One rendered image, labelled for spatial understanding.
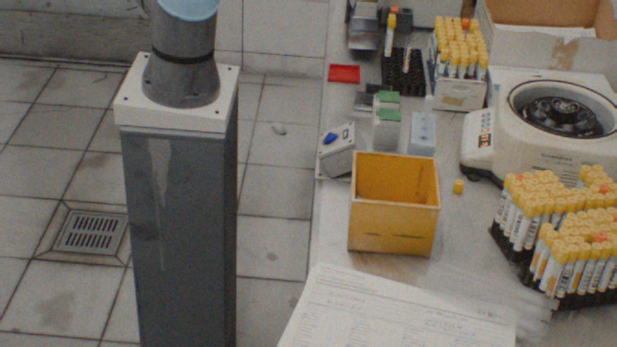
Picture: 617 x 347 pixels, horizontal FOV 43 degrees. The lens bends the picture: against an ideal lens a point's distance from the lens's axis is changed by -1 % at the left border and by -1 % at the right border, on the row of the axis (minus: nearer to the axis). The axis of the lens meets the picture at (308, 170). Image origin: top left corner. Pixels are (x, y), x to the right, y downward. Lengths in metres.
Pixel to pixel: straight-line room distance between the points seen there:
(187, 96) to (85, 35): 2.08
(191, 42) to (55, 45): 2.19
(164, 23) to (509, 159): 0.64
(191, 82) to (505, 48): 0.64
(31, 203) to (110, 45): 0.98
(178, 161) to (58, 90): 1.95
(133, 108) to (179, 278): 0.42
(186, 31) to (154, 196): 0.35
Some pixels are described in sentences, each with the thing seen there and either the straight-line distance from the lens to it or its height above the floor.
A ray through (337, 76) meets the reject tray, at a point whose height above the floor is 0.88.
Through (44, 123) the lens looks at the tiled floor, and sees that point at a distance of 3.21.
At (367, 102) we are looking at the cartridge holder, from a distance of 1.56.
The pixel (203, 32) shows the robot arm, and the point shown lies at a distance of 1.43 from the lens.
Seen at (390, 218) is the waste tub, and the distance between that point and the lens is 1.18.
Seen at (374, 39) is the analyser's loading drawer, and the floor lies 0.92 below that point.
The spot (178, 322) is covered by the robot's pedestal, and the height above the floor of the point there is 0.37.
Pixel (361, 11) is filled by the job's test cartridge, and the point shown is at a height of 0.96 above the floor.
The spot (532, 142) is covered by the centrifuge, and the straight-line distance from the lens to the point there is 1.35.
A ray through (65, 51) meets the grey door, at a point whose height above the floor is 0.06.
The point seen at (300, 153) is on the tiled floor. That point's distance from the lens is 2.98.
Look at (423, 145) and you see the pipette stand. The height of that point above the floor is 0.97.
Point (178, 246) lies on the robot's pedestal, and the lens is 1.65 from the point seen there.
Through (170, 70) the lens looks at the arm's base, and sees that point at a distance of 1.46.
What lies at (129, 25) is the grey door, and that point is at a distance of 3.45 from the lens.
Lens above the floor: 1.68
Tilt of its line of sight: 36 degrees down
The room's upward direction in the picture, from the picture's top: 4 degrees clockwise
